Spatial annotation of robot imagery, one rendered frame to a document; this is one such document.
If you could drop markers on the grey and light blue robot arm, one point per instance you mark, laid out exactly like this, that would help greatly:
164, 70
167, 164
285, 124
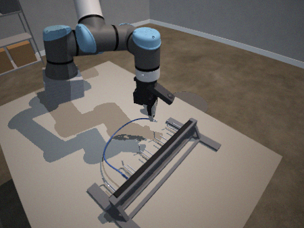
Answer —
94, 37

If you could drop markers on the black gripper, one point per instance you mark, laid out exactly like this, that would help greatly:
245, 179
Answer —
143, 96

